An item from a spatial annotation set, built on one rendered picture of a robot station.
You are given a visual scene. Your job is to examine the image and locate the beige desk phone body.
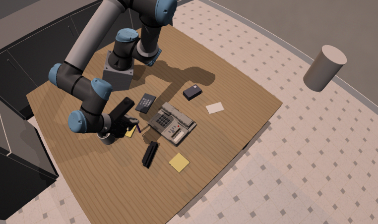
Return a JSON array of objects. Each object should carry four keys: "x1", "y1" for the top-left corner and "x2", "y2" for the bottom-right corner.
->
[{"x1": 148, "y1": 109, "x2": 196, "y2": 147}]

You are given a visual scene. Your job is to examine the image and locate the grey mug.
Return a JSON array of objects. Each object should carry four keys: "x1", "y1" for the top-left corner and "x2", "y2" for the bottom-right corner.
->
[{"x1": 97, "y1": 133, "x2": 115, "y2": 145}]

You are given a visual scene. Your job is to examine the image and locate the yellow sticky note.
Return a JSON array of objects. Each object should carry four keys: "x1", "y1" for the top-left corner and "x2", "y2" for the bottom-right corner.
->
[{"x1": 125, "y1": 125, "x2": 136, "y2": 138}]

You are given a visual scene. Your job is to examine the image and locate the white sheet of paper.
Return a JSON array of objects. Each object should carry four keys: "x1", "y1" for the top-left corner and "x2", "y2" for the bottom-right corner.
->
[{"x1": 206, "y1": 102, "x2": 224, "y2": 114}]

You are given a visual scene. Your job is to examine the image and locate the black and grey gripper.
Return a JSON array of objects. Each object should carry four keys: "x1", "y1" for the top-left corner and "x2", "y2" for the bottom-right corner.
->
[{"x1": 101, "y1": 114, "x2": 139, "y2": 138}]

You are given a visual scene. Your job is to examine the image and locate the yellow square sticky pad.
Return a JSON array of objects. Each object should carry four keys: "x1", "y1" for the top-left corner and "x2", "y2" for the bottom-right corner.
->
[{"x1": 169, "y1": 153, "x2": 189, "y2": 173}]

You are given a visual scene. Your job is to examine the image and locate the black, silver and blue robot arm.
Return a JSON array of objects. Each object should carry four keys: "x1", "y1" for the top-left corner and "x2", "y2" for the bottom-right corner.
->
[{"x1": 49, "y1": 0, "x2": 178, "y2": 134}]

